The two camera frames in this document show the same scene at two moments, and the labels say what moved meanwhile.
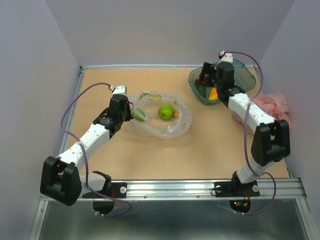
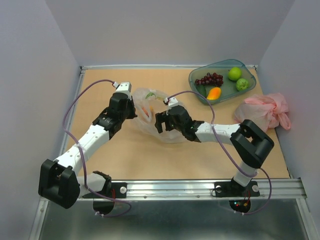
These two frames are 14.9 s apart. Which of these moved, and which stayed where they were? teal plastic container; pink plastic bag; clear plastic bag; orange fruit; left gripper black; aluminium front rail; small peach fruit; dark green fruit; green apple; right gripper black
Moved: right gripper black; clear plastic bag; small peach fruit; green apple
Stayed: teal plastic container; dark green fruit; pink plastic bag; aluminium front rail; orange fruit; left gripper black
